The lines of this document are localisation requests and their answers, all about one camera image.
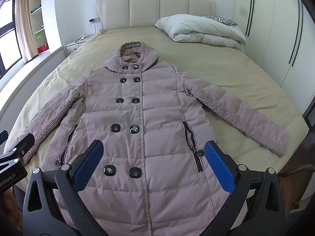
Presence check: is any white wall shelf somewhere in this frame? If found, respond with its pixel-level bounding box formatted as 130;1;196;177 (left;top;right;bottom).
29;0;51;54

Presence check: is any white wardrobe with black handles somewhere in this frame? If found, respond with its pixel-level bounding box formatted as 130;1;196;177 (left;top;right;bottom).
233;0;315;113

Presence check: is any beige curtain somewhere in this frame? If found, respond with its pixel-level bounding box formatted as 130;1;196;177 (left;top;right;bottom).
15;0;37;63

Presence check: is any bed with beige sheet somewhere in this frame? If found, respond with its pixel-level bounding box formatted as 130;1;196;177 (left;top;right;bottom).
0;27;309;202

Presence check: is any white window ledge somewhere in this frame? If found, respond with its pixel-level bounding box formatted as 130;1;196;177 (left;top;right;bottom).
0;47;67;113

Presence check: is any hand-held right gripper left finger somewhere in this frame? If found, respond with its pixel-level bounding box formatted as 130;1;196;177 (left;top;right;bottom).
22;140;109;236

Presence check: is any white folded duvet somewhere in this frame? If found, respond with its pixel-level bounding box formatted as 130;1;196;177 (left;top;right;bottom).
155;14;247;50

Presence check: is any white nightstand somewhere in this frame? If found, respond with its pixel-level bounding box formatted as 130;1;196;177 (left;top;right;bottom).
64;33;90;54

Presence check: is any black framed window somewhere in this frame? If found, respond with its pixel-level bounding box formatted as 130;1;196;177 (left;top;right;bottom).
0;0;24;75

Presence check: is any beige padded headboard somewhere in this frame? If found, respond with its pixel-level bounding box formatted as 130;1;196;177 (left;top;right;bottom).
96;0;216;30

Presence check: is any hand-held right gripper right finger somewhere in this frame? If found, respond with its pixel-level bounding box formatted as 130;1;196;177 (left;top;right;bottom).
204;140;288;236

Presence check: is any pink quilted hooded coat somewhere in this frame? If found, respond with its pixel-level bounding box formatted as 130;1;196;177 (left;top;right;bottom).
22;42;289;236

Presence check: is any zebra print pillow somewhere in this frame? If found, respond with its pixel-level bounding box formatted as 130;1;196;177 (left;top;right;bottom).
199;15;238;27

